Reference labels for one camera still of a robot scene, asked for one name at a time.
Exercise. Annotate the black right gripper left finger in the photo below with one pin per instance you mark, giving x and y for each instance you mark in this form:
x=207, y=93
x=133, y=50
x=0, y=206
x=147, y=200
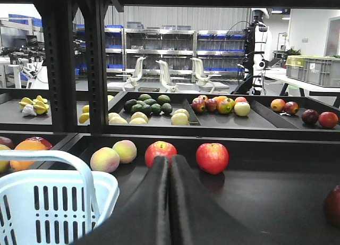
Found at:
x=143, y=218

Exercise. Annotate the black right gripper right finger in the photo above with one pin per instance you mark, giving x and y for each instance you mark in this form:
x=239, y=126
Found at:
x=195, y=218

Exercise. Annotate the light blue plastic basket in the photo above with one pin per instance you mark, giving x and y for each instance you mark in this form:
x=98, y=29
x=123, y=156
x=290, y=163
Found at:
x=53, y=206

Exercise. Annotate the red apple back right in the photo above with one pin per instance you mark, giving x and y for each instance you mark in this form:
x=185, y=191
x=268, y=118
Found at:
x=212, y=158

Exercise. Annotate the peach rear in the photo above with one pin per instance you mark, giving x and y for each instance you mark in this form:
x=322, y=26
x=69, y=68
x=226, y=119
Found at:
x=126, y=150

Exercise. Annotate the red apple back left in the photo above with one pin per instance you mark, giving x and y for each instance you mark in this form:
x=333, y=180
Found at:
x=159, y=148

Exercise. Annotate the black wooden fruit stand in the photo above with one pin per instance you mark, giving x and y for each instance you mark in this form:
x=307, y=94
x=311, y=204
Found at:
x=275, y=188

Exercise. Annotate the dark red apple front right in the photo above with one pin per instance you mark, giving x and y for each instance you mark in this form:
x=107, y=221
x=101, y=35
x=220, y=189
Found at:
x=331, y=207

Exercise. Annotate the yellow starfruit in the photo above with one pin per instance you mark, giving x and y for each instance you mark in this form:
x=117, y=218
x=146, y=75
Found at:
x=40, y=108

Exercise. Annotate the white garlic bulb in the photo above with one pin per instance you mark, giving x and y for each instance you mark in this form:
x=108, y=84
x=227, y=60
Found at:
x=29, y=110

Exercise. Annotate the white humanoid robot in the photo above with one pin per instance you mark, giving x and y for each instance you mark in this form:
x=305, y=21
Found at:
x=256, y=54

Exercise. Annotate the grey plastic crate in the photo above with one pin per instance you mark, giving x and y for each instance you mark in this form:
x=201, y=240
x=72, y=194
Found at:
x=320, y=71

